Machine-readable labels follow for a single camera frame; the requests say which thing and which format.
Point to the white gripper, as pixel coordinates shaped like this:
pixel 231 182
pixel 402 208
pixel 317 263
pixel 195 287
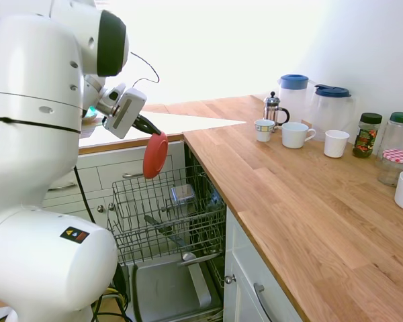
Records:
pixel 126 112

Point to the red plate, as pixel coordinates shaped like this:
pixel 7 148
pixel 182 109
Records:
pixel 155 156

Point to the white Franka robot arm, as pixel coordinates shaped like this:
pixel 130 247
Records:
pixel 37 134

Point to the steel dishwasher door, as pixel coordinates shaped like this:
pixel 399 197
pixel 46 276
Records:
pixel 161 288

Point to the white drawer cabinet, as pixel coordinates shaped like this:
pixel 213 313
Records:
pixel 127 161

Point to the square silver container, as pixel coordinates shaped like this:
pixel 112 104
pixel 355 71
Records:
pixel 183 195

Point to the dark kitchen knife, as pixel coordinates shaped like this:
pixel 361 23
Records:
pixel 164 229

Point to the patterned small cup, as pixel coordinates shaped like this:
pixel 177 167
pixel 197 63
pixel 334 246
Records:
pixel 264 131

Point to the glass French press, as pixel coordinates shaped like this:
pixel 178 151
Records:
pixel 273 107

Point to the clear pitcher light blue lid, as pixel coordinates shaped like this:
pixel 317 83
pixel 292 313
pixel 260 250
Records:
pixel 293 97

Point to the white cabinet with knob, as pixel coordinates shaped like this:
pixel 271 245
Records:
pixel 245 268

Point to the clear pitcher dark blue lid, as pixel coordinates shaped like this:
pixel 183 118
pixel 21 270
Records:
pixel 332 107

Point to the white ribbed cup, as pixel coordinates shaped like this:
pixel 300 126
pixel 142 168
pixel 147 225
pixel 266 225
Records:
pixel 336 144

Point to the labelled jar black lid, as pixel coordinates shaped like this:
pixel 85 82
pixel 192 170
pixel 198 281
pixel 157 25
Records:
pixel 365 137

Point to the jar red checked lid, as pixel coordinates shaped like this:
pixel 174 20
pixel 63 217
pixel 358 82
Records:
pixel 394 167

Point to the clear jar green lid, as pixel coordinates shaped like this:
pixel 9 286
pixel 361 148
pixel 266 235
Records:
pixel 398 134

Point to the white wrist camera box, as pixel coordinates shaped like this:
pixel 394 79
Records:
pixel 117 92

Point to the metal rack slide rail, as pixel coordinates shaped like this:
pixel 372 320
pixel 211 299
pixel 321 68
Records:
pixel 201 259

